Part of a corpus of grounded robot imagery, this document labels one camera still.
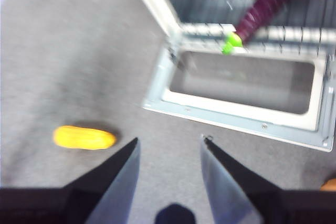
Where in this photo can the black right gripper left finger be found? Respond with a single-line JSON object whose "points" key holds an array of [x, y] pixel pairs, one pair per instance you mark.
{"points": [[92, 195]]}

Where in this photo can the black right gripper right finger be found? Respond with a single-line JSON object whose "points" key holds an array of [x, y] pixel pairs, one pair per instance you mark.
{"points": [[249, 200]]}

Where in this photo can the purple eggplant with green stem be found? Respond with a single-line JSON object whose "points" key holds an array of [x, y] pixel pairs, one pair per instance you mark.
{"points": [[265, 6]]}

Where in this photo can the white toaster oven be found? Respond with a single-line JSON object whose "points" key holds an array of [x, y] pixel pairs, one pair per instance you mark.
{"points": [[162, 6]]}

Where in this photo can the yellow corn cob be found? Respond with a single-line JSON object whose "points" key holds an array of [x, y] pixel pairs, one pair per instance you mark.
{"points": [[84, 138]]}

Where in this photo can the brown potato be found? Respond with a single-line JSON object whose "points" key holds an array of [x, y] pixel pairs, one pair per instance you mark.
{"points": [[329, 185]]}

